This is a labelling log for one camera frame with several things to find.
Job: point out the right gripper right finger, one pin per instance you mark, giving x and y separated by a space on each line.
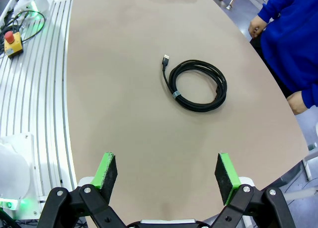
228 178

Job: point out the person's right forearm blue sleeve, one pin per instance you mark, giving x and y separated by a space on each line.
275 4

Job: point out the person in blue hoodie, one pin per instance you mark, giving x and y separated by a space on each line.
293 39

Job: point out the person's left hand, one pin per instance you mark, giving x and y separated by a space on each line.
298 102

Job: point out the person's left forearm blue sleeve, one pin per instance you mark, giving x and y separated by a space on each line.
311 96

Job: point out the person's right hand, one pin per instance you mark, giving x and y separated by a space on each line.
257 25

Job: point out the white slatted mounting platform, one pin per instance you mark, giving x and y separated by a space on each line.
37 89

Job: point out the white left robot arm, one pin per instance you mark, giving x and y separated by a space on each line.
32 4

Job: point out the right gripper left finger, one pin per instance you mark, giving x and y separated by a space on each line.
99 178

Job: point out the yellow emergency stop button box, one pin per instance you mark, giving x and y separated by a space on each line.
12 48

